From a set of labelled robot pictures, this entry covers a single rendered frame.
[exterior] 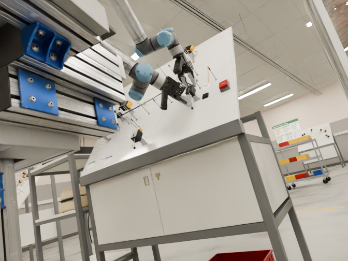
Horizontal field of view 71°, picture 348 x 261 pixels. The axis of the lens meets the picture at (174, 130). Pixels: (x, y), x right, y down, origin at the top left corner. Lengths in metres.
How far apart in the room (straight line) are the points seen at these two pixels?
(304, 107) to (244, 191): 11.43
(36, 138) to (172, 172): 0.84
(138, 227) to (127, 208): 0.13
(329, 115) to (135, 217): 11.32
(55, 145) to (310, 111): 12.09
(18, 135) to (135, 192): 0.99
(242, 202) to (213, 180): 0.17
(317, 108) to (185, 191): 11.34
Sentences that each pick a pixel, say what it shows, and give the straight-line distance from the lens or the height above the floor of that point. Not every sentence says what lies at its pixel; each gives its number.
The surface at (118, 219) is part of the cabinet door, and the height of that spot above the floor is 0.54.
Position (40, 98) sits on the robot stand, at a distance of 0.60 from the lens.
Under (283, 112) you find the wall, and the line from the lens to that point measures 12.76.
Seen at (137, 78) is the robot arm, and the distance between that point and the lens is 1.11.
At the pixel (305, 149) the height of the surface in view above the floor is 0.90.
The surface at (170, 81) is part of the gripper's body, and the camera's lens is 1.31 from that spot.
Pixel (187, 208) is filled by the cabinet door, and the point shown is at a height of 0.52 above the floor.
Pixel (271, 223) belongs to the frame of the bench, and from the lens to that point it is 1.20.
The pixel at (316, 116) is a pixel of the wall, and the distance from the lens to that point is 12.41.
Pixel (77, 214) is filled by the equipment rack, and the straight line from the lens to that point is 1.88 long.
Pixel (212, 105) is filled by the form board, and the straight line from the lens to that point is 1.34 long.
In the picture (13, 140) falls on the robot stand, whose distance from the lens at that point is 0.64.
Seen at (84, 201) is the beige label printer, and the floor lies 0.70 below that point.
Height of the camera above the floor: 0.63
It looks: 13 degrees up
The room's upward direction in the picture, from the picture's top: 14 degrees counter-clockwise
